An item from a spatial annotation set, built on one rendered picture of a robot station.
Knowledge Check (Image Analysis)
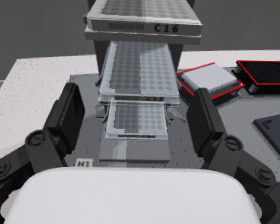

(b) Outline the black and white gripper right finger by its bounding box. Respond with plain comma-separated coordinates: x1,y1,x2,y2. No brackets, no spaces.
186,88,280,224

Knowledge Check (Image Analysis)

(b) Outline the grey slotted rack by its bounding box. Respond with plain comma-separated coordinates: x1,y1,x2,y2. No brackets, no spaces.
94,40,184,162

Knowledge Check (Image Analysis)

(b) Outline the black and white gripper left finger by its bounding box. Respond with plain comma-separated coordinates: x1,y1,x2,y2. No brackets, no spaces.
0,83,85,209

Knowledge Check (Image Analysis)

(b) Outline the grey flat base plate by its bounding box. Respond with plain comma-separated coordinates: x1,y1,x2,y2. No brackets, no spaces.
64,73,280,182

